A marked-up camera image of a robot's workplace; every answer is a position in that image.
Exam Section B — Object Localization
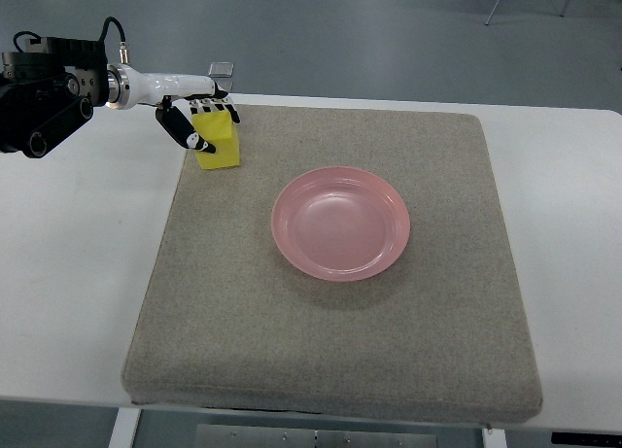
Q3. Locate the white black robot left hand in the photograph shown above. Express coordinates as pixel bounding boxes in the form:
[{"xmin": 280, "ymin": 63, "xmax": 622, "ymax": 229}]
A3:
[{"xmin": 107, "ymin": 64, "xmax": 240, "ymax": 154}]

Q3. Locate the yellow cube block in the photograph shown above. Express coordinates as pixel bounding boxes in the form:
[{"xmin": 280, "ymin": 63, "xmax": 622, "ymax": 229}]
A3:
[{"xmin": 191, "ymin": 111, "xmax": 240, "ymax": 170}]

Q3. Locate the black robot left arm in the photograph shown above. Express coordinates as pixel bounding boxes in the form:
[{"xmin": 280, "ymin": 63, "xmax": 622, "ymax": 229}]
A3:
[{"xmin": 1, "ymin": 17, "xmax": 128, "ymax": 158}]

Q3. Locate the lower floor socket plate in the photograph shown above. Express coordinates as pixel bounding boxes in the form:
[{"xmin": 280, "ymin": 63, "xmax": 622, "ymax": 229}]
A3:
[{"xmin": 215, "ymin": 81, "xmax": 232, "ymax": 93}]

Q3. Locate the pink plastic plate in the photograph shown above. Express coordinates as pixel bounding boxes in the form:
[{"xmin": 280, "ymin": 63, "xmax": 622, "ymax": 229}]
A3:
[{"xmin": 271, "ymin": 166, "xmax": 411, "ymax": 282}]

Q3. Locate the beige fabric cushion mat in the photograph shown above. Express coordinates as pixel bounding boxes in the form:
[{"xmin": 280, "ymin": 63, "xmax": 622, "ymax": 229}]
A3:
[{"xmin": 121, "ymin": 105, "xmax": 543, "ymax": 425}]

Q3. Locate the white table leg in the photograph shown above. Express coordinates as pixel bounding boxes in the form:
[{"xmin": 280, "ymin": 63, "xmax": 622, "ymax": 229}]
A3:
[{"xmin": 108, "ymin": 408, "xmax": 141, "ymax": 448}]

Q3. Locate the metal chair leg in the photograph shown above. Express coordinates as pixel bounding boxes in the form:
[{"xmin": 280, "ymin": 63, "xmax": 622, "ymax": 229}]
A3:
[{"xmin": 484, "ymin": 0, "xmax": 502, "ymax": 26}]

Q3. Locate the black table control panel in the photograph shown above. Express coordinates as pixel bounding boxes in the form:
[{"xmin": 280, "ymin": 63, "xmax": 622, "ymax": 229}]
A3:
[{"xmin": 551, "ymin": 431, "xmax": 622, "ymax": 448}]

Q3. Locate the metal table base plate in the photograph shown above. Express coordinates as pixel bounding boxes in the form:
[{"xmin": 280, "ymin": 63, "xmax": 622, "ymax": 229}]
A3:
[{"xmin": 193, "ymin": 424, "xmax": 437, "ymax": 448}]

